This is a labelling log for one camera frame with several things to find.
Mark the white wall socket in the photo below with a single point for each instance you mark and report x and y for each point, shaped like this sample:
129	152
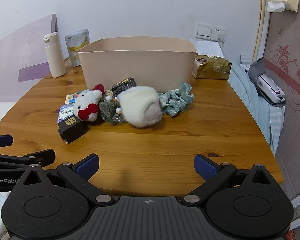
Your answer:
218	31

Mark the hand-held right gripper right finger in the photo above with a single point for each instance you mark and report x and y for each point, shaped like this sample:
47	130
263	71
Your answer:
204	167

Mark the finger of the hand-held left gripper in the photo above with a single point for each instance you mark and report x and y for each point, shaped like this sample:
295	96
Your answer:
1	140
43	155

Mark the banana snack pouch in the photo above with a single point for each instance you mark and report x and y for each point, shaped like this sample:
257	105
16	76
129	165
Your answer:
76	46

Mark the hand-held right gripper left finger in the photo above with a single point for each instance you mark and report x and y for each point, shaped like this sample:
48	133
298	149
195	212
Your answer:
88	165

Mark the dark box with yellow stars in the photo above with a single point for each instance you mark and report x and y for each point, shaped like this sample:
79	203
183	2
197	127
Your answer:
124	85

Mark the green mesh pouch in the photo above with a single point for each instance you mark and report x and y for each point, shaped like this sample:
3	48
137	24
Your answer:
108	111

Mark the white thermos bottle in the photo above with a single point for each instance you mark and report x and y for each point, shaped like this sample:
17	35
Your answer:
54	57

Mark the white cat plush red bow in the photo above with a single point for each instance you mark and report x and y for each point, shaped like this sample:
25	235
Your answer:
86	103

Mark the white blood pressure monitor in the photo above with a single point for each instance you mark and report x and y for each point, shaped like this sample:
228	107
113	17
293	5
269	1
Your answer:
268	87

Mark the green plaid scrunchie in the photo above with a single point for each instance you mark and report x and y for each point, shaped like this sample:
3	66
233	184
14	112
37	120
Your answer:
176	100

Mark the pink and purple headboard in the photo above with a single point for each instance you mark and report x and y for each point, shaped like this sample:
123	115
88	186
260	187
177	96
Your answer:
20	60

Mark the white fluffy plush toy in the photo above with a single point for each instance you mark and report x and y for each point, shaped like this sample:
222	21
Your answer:
140	106

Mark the grey blood pressure cuff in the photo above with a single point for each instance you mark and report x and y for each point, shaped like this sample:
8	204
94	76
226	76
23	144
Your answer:
255	71

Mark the blue printed card box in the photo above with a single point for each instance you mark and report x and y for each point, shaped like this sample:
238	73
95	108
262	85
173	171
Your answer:
65	112

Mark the wardrobe panel red floral pattern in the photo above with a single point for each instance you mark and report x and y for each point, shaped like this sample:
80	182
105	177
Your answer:
290	62

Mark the beige plastic storage bin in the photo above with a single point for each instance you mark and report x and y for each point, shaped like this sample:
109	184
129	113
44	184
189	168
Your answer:
137	65

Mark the light blue bedding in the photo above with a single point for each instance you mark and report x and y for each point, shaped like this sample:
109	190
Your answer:
250	97

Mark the black cube box gold print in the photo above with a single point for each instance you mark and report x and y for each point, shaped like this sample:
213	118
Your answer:
71	130

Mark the round tin green label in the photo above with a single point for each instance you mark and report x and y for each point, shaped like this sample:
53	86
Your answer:
109	95

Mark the blue and orange card box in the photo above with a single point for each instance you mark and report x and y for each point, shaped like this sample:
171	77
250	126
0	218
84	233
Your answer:
73	96

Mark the gold tissue pack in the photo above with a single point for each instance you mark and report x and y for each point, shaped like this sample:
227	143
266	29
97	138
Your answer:
212	67

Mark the white wall switch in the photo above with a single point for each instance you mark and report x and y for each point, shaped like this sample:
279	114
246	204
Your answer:
203	30

